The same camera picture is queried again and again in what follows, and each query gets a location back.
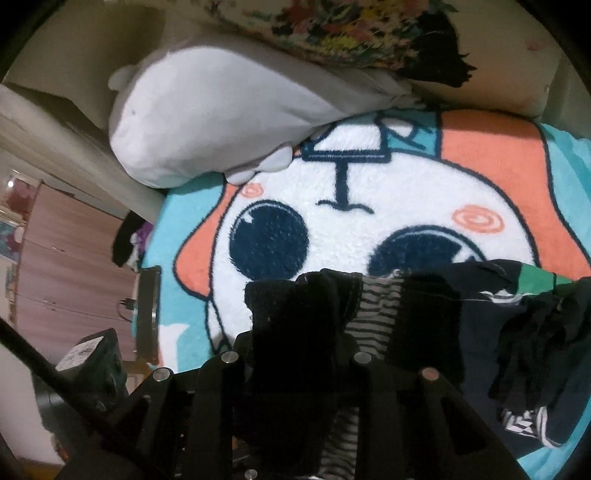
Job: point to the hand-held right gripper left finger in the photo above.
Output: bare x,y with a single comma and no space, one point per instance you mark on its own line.
220,385

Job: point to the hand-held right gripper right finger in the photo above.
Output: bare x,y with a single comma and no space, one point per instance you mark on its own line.
371,394

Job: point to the black pants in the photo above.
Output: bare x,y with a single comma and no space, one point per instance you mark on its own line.
295,350

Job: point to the black rod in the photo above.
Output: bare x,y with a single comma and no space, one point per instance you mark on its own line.
55,374

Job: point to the black white striped garment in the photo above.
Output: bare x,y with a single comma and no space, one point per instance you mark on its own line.
376,309

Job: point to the pink wardrobe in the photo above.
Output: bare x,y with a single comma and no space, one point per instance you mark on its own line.
69,263

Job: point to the dark navy garment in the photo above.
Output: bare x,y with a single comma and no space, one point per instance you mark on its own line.
475,332

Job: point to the dark hanging clothes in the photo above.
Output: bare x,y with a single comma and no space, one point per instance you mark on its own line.
129,242

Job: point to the printed cartoon blanket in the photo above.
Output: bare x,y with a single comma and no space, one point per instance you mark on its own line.
406,198

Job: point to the grey white plush pillow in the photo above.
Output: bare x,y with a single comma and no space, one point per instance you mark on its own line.
203,115

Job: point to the black fringed cloth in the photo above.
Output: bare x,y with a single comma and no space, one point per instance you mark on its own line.
445,50

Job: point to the floral patterned pillow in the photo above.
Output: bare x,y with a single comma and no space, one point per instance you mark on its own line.
332,32

